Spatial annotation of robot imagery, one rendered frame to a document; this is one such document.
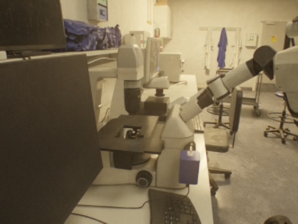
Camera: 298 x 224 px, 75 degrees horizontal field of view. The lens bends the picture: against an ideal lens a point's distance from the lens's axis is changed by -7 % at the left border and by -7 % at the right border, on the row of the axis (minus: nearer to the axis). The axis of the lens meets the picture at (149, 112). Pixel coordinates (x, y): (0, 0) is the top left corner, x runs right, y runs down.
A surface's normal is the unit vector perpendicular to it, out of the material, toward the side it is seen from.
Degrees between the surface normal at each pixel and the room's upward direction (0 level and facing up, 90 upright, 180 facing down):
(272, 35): 90
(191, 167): 90
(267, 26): 90
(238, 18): 90
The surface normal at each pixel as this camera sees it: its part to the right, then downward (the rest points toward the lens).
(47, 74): 0.98, 0.00
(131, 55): -0.18, 0.13
